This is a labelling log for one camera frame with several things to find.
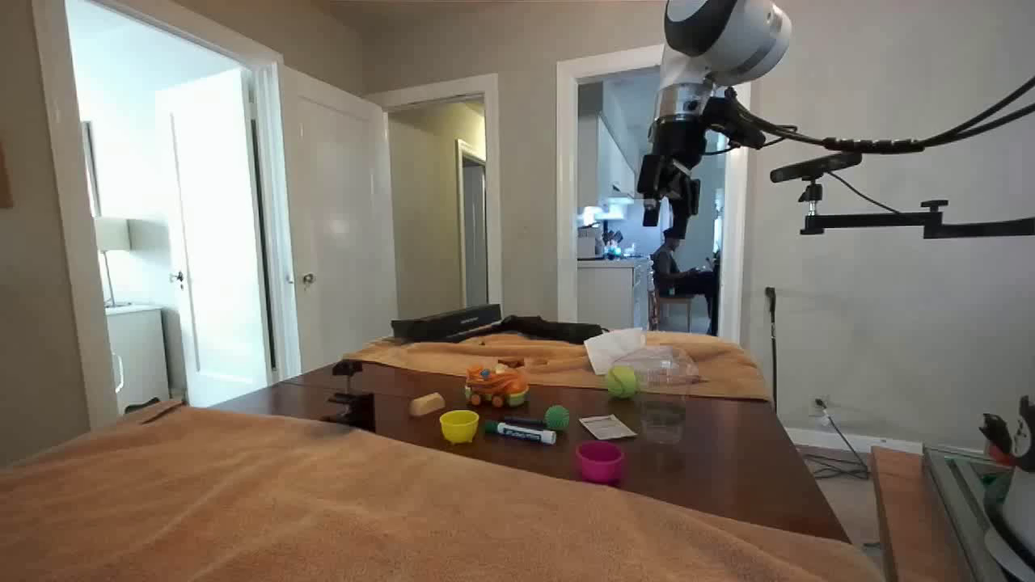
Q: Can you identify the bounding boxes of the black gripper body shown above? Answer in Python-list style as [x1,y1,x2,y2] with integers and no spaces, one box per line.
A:
[638,117,704,212]

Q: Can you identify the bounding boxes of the small green ball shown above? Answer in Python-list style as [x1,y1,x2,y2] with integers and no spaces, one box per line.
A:
[542,405,569,433]

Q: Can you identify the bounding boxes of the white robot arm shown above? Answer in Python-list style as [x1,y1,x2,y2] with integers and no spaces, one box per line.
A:
[638,0,793,240]

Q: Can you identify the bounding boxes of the yellow-green tennis ball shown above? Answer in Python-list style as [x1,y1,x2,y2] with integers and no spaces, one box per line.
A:
[604,365,642,401]

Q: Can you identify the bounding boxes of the pink bowl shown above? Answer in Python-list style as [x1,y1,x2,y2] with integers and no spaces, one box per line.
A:
[576,441,623,484]

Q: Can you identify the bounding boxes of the yellow bowl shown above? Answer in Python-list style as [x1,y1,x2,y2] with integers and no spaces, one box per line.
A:
[441,412,480,444]

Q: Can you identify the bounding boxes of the person in dark clothes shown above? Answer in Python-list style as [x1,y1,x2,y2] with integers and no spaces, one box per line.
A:
[651,234,718,334]

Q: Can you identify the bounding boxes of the black stand pole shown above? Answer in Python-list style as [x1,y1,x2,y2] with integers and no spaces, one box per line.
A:
[762,285,779,417]

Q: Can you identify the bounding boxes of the clear plastic container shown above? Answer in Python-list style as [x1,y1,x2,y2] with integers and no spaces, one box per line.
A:
[631,345,699,383]

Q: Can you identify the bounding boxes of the orange towel far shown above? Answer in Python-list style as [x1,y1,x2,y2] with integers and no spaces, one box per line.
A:
[356,329,771,401]

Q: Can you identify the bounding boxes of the black dark cloth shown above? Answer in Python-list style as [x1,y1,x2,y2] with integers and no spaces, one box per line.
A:
[498,318,604,343]

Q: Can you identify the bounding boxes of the clear glass cup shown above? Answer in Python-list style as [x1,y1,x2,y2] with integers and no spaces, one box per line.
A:
[642,401,685,444]

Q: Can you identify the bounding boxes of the black long case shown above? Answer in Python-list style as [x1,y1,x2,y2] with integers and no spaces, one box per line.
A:
[393,305,500,343]

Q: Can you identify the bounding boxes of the white card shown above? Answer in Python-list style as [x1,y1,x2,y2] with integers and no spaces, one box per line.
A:
[580,415,635,444]

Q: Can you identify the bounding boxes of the orange toy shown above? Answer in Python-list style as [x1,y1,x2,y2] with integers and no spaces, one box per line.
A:
[467,365,530,408]

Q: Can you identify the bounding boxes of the marker pen with green cap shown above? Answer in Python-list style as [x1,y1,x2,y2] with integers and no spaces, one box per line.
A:
[484,419,556,447]

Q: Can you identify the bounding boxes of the wooden block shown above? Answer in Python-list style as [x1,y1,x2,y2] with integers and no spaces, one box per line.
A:
[408,392,448,417]

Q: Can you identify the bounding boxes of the white open door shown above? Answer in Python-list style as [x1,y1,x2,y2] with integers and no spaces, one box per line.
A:
[282,68,397,373]

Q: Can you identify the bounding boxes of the black clamp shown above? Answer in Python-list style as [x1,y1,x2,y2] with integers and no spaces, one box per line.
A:
[334,358,376,431]

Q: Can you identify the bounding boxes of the orange towel foreground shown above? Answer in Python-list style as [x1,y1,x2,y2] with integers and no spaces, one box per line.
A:
[0,408,880,582]

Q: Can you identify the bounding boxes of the black cable bundle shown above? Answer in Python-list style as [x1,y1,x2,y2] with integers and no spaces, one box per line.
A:
[710,73,1035,159]

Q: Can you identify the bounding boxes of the black camera on boom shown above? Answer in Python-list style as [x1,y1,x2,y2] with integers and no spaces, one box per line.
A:
[771,153,863,184]

